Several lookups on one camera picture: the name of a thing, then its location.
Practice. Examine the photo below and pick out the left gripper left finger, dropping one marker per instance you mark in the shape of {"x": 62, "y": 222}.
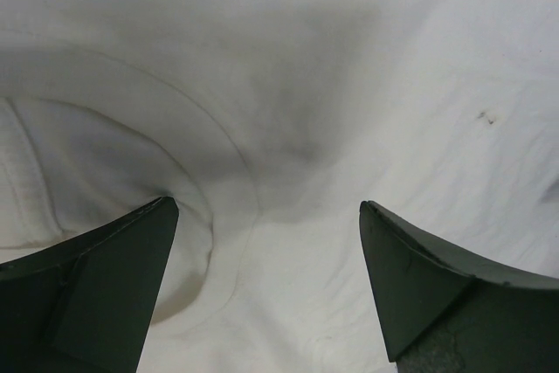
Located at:
{"x": 85, "y": 304}

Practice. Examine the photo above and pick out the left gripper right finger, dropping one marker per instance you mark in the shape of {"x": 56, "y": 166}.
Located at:
{"x": 442, "y": 308}

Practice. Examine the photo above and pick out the white t-shirt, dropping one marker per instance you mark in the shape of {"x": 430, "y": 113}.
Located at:
{"x": 269, "y": 122}

